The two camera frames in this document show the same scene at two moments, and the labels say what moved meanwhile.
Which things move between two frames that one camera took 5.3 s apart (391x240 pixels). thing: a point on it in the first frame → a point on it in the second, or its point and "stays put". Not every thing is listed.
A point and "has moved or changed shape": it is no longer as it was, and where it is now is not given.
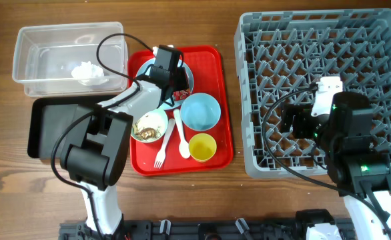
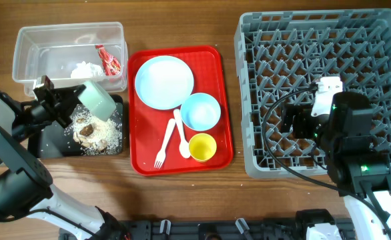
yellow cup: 202,147 stays put
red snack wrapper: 181,95 → 111,66
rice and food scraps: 147,133 has moved or changed shape
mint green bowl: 150,126 → 97,101
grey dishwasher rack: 282,55 stays put
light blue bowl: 200,111 stays put
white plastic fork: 161,157 stays put
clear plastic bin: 71,59 stays put
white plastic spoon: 184,150 stays put
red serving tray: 197,141 stays put
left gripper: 183,84 → 59,103
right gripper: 302,115 stays put
